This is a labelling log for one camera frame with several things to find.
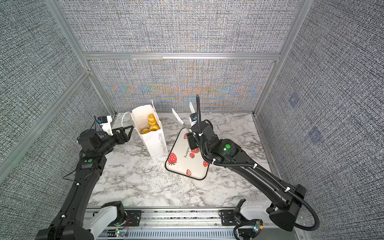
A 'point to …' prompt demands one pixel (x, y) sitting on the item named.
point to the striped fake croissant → (152, 121)
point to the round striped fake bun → (152, 128)
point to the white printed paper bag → (145, 120)
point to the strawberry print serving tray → (184, 161)
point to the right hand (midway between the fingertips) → (192, 130)
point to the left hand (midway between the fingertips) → (129, 127)
